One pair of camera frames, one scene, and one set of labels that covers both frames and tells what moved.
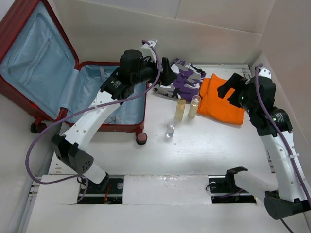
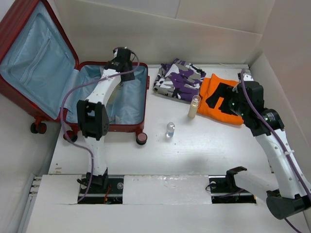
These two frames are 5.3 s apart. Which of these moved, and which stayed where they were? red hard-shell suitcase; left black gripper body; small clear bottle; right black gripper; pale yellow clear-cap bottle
Moved: right black gripper; left black gripper body
Stayed: red hard-shell suitcase; small clear bottle; pale yellow clear-cap bottle
